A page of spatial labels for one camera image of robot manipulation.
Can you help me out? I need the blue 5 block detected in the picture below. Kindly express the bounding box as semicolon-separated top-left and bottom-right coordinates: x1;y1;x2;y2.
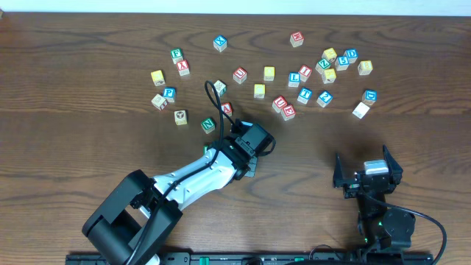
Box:
334;56;350;71

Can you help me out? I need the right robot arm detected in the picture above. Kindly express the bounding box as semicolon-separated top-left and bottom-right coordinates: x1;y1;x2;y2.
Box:
333;146;416;263

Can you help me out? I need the blue P block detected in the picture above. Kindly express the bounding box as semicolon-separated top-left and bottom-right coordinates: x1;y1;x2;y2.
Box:
163;87;176;103

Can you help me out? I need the blue X block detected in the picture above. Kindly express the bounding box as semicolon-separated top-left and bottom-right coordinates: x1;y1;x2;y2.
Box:
213;35;227;52

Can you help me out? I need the green F block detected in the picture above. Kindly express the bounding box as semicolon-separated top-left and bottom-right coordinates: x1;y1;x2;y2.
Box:
171;48;184;64

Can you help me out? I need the blue d block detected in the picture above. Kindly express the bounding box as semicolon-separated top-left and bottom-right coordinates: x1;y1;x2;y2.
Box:
344;49;358;64
361;90;378;106

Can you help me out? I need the red I block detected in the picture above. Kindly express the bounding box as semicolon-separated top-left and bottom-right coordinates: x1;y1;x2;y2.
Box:
298;65;313;82

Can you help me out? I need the green Z block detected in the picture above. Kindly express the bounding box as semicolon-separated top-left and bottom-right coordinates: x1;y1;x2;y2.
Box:
315;58;331;75

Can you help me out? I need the blue L block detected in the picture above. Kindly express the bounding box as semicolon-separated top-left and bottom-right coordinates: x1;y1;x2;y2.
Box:
288;72;301;88

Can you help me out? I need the yellow 8 block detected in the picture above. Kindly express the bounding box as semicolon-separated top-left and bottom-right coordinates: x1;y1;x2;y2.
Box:
358;60;373;76

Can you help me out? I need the blue T block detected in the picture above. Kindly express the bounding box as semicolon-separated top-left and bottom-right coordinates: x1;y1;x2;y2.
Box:
297;87;312;105

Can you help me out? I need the yellow block below Z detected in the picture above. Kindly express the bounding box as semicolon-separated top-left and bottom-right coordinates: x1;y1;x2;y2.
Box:
322;68;336;84

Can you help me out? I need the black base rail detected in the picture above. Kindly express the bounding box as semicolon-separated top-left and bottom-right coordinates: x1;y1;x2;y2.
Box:
65;250;434;265

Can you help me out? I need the plain wood green-sided block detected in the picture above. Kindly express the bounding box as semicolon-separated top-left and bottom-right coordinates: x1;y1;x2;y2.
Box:
214;80;227;97

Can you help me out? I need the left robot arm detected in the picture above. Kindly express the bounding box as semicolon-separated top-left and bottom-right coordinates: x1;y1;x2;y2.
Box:
82;120;275;264

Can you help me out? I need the blue D block lower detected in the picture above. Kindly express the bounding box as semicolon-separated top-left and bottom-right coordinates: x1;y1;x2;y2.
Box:
361;90;378;106

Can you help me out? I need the yellow picture block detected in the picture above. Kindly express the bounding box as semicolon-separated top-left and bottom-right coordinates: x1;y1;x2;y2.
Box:
174;110;188;126

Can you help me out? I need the red H block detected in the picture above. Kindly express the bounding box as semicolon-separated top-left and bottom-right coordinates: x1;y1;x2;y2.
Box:
290;32;304;48

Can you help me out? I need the red U block upper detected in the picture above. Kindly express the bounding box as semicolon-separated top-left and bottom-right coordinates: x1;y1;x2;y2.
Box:
233;67;247;85

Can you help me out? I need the red A block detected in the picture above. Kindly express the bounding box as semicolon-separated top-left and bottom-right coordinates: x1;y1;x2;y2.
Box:
222;102;233;117

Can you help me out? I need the green N block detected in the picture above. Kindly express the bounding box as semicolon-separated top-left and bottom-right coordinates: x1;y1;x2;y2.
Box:
201;117;216;134

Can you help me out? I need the plain wood red-sided block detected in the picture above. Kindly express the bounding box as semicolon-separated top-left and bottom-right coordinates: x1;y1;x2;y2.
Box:
151;94;168;110

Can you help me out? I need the plain wood block right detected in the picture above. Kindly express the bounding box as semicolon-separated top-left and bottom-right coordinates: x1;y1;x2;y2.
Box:
353;102;370;119

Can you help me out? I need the blue 2 block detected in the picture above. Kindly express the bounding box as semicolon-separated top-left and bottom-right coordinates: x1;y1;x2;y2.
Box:
316;91;333;107

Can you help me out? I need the red U block lower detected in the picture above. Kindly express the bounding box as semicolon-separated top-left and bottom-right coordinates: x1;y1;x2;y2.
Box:
272;96;288;113

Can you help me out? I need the red u block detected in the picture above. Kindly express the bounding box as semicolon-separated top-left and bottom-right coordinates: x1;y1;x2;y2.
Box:
233;67;247;85
272;96;288;113

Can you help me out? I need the blue D block upper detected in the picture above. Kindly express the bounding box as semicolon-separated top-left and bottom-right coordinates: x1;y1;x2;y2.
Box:
344;49;358;64

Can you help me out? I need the red E block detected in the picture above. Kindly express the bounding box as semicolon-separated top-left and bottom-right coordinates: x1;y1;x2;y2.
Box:
281;105;296;121

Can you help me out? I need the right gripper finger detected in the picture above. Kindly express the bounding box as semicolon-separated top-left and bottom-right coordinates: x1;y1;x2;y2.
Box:
333;153;345;188
383;145;403;184

